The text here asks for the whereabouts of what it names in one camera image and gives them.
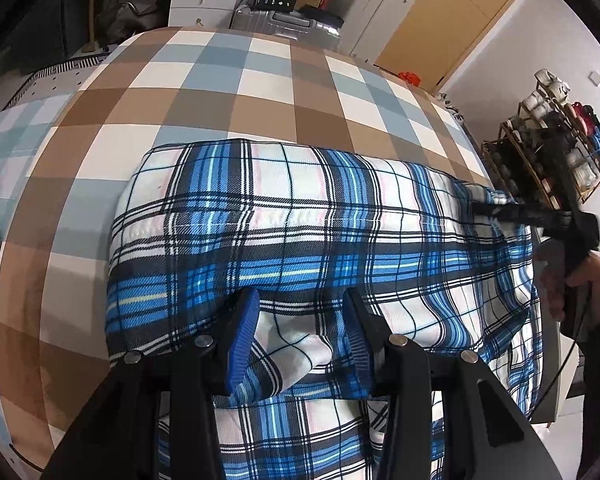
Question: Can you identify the wooden door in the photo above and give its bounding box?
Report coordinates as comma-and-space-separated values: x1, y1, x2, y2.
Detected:
374, 0, 537, 92

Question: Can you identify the blue plaid shirt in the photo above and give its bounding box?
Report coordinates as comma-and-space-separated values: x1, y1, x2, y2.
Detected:
105, 138, 547, 480

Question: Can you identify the white cabinet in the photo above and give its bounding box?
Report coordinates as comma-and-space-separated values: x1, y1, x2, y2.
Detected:
336, 0, 422, 59

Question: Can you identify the black duffel bag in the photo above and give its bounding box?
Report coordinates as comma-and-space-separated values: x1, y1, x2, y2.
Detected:
94, 0, 172, 47

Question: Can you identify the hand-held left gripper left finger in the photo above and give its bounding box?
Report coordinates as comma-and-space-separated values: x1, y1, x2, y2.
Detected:
40, 290, 261, 480

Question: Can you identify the striped floor mat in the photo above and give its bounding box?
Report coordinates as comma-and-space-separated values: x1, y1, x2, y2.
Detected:
1, 51, 112, 112

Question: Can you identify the pair of white sneakers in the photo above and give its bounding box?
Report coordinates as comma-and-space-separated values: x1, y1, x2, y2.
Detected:
434, 92, 467, 122

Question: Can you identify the black cable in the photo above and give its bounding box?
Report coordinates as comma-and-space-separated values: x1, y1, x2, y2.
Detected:
526, 280, 589, 422

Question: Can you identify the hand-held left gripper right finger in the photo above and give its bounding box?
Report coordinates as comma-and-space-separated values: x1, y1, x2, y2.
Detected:
342, 287, 563, 480

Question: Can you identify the silver suitcase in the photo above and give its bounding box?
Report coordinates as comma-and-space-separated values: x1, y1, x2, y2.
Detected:
229, 6, 344, 52

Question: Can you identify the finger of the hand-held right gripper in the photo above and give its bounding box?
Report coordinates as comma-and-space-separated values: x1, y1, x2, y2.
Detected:
472, 200, 577, 232

